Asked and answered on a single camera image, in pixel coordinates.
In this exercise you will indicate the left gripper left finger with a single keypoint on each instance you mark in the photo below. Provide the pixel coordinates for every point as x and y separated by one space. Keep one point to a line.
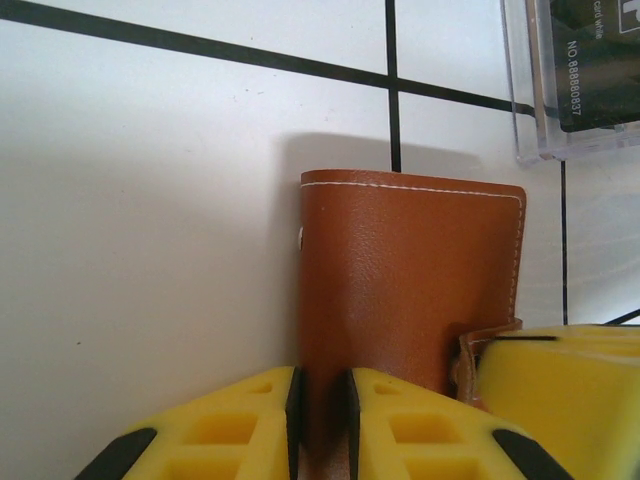
215 430

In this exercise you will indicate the clear acrylic card stand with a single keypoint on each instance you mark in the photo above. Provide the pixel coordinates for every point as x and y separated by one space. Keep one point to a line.
525 100

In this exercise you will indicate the brown leather card holder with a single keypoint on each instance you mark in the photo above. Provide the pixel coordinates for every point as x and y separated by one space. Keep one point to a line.
400 275

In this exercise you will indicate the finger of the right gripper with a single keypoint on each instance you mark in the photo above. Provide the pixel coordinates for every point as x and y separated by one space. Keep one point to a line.
565 390
590 331

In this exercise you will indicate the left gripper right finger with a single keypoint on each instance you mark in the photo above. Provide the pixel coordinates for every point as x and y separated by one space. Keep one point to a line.
425 435

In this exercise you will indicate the black plastic card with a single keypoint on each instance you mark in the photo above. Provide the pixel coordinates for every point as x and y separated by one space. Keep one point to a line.
600 65

